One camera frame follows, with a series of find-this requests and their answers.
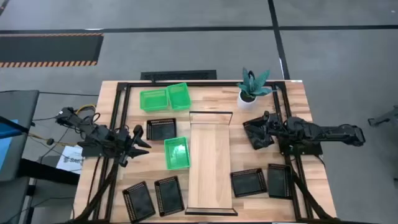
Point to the blue panel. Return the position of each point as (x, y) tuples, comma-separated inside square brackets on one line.
[(6, 143)]

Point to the black plastic basket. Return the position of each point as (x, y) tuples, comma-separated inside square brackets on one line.
[(248, 183), (258, 138), (279, 182), (161, 130), (139, 202), (169, 196)]

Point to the green plant in white pot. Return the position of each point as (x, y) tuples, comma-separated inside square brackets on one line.
[(248, 93)]

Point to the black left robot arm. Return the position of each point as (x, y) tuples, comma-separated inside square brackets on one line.
[(93, 133)]

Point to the black hazard-striped floor mat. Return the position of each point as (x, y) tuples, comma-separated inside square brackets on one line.
[(46, 48)]

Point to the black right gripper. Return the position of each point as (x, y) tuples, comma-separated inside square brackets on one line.
[(276, 125)]

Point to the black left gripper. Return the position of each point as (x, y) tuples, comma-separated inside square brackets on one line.
[(124, 140)]

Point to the black ribbed floor mat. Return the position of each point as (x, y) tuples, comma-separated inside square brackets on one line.
[(178, 75)]

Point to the white printed paper sheet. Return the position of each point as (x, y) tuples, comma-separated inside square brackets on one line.
[(71, 160)]

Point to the black beam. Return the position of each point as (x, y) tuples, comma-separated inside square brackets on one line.
[(46, 172)]

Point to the grey stand leg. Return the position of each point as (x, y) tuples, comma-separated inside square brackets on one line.
[(385, 117)]

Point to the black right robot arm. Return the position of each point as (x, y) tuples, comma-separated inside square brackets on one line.
[(326, 132)]

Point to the grey cabinet panel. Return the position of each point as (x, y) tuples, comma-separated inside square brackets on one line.
[(18, 102)]

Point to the black aluminium table frame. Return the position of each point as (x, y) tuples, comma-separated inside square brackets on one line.
[(202, 84)]

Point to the green plastic basket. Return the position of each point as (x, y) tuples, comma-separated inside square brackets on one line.
[(177, 153), (154, 100), (179, 96)]

